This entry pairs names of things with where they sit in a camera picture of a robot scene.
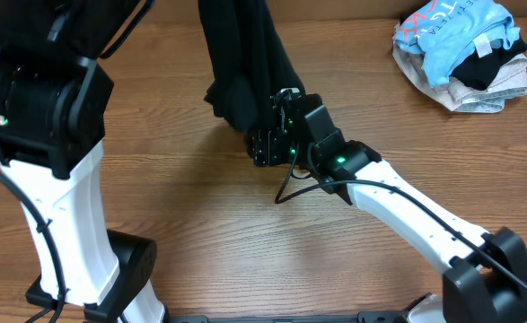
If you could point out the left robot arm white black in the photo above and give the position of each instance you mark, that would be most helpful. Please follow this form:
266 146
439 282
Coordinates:
53 96

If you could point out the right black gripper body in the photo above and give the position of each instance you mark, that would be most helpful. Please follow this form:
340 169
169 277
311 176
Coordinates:
266 146

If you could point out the beige folded garment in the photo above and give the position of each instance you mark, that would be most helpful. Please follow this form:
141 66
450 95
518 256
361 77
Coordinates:
510 83

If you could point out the black shorts garment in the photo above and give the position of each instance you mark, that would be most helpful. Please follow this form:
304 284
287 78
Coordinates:
249 62

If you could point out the light blue printed shirt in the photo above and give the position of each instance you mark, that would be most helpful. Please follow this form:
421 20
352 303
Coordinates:
446 32

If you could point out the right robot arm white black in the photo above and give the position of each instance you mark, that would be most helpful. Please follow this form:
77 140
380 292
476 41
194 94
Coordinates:
484 274

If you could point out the black folded garment in pile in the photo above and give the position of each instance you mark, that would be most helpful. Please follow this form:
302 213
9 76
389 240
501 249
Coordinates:
479 72

